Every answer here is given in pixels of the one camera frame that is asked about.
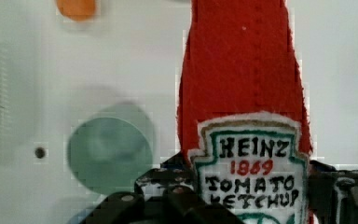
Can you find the red plush ketchup bottle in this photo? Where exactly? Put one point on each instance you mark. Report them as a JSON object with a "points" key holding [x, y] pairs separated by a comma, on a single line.
{"points": [[242, 121]]}

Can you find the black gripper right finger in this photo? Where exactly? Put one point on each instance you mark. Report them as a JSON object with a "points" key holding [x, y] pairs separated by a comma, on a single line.
{"points": [[333, 194]]}

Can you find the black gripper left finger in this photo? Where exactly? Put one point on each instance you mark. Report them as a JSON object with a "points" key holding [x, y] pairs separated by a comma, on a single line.
{"points": [[163, 195]]}

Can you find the orange toy fruit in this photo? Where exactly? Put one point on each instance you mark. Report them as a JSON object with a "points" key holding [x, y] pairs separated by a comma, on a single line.
{"points": [[77, 10]]}

